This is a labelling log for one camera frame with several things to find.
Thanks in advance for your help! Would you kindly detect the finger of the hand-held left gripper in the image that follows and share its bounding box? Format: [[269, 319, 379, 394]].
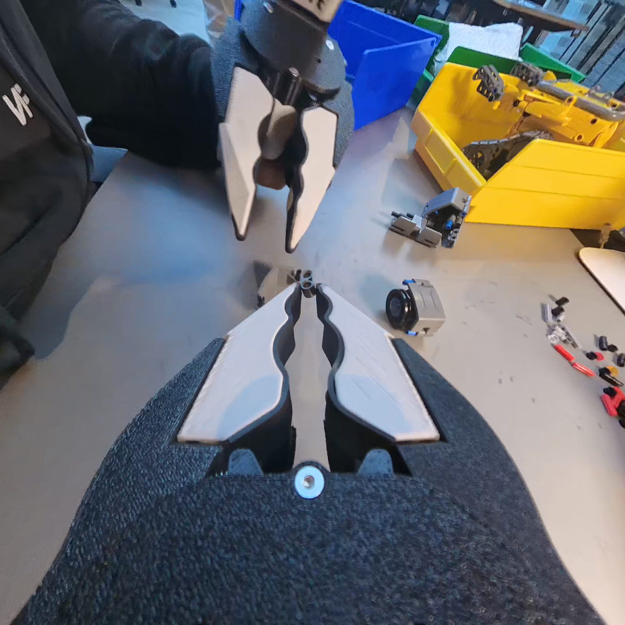
[[218, 66, 275, 241], [285, 104, 340, 254]]

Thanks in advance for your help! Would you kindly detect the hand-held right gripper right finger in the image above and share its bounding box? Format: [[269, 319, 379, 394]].
[[315, 284, 440, 443]]

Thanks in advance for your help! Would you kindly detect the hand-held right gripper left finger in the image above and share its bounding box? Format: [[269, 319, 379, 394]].
[[176, 284, 302, 443]]

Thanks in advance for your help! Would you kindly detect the grey black wheel assembly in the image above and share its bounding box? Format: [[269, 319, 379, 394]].
[[385, 278, 446, 338]]

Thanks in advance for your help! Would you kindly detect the grey curved brick panel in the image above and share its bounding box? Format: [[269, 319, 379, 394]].
[[253, 261, 302, 309]]

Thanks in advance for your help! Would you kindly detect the grey brick block assembly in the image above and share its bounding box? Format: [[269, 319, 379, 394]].
[[389, 187, 472, 249]]

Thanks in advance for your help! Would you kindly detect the grey desk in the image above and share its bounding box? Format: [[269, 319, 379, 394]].
[[0, 105, 625, 625]]

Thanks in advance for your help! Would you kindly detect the person's left hand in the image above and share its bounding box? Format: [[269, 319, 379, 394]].
[[255, 157, 290, 192]]

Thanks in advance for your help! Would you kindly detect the blue plastic bin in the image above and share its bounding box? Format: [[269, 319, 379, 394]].
[[327, 0, 442, 132]]

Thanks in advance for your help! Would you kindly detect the green crate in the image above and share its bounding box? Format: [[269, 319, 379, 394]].
[[408, 15, 587, 110]]

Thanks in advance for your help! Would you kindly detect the pile of small brick pins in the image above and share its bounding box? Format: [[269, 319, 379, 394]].
[[539, 295, 625, 429]]

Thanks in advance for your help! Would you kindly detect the bubble wrap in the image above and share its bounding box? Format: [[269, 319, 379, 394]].
[[442, 21, 524, 63]]

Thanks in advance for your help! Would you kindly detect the person's black printed sweatshirt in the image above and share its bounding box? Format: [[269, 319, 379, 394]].
[[0, 0, 96, 386]]

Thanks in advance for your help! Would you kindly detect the yellow plastic bin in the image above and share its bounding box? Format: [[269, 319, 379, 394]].
[[410, 62, 625, 230]]

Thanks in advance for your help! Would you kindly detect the yellow tracked brick model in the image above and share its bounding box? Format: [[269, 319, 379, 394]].
[[461, 63, 625, 181]]

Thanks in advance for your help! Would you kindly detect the round wooden booklet stand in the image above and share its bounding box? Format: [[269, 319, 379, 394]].
[[578, 246, 625, 313]]

